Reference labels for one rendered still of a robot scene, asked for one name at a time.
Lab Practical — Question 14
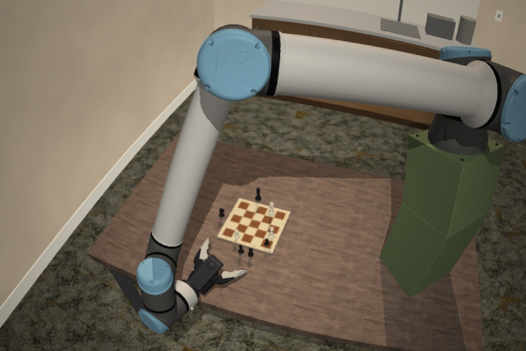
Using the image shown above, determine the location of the brown and cream chessboard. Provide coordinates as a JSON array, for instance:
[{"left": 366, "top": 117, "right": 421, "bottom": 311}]
[{"left": 217, "top": 198, "right": 291, "bottom": 254}]

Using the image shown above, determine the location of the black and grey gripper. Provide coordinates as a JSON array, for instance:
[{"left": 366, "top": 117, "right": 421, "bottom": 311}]
[{"left": 181, "top": 238, "right": 247, "bottom": 298}]

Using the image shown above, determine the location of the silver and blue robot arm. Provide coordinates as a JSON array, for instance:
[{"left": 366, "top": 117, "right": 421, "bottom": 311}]
[{"left": 136, "top": 24, "right": 526, "bottom": 334}]

